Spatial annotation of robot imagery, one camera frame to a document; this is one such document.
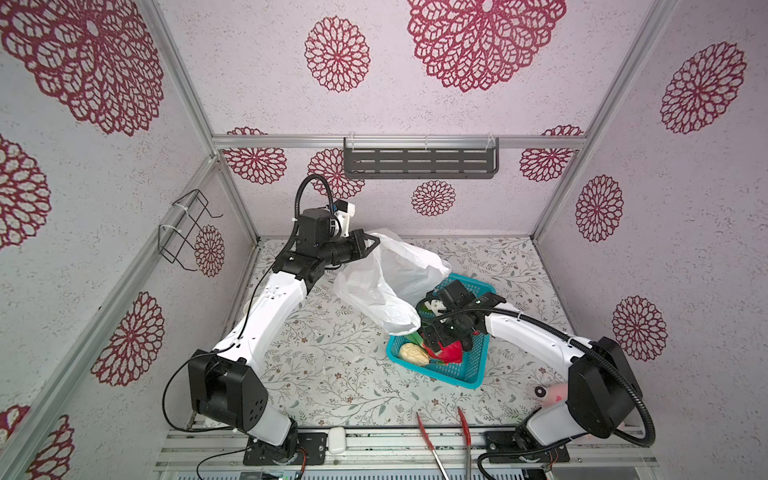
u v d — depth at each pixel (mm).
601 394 432
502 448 740
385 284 697
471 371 877
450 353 832
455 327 726
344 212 688
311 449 734
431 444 751
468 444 744
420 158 978
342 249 659
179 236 754
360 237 671
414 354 838
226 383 418
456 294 684
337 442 748
